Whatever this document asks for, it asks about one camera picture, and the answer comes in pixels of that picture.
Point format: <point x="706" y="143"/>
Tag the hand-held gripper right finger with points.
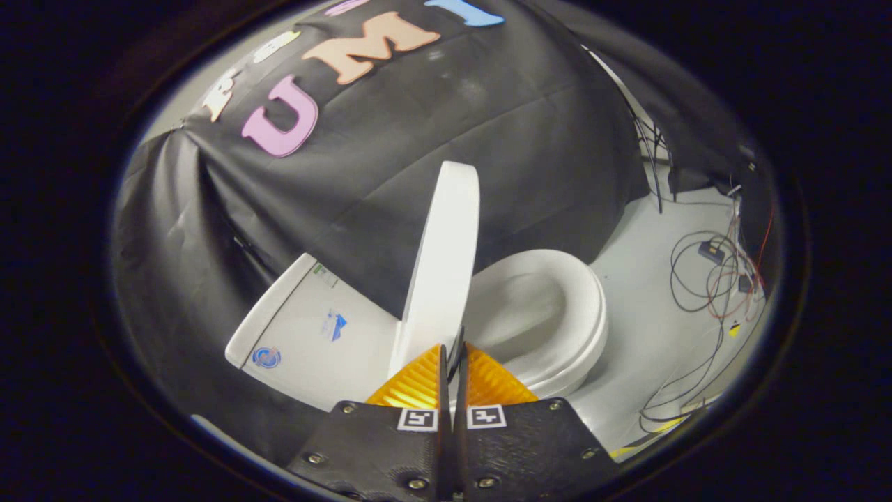
<point x="523" y="446"/>

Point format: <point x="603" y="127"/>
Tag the white ceramic toilet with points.
<point x="306" y="328"/>

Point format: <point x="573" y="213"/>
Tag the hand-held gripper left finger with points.
<point x="390" y="446"/>

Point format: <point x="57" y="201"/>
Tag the black backdrop cloth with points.
<point x="453" y="139"/>

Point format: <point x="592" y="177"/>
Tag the small black box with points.
<point x="711" y="252"/>

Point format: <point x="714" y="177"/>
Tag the white toilet seat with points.
<point x="582" y="307"/>

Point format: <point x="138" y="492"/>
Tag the white toilet lid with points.
<point x="446" y="265"/>

